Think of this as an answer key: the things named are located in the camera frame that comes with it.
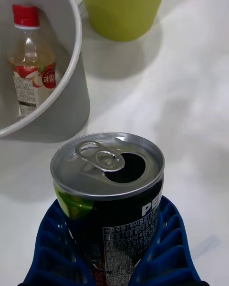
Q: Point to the clear bottle with red cap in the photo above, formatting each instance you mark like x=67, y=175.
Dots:
x=31, y=62

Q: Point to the grey plastic waste bin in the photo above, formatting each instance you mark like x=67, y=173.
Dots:
x=69, y=95

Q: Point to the black drink can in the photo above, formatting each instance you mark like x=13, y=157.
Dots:
x=112, y=195

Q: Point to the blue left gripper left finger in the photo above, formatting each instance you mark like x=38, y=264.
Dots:
x=51, y=250

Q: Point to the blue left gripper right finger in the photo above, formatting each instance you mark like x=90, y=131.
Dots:
x=170, y=250

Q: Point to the yellow-green plastic waste bin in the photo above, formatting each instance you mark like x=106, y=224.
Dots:
x=121, y=7

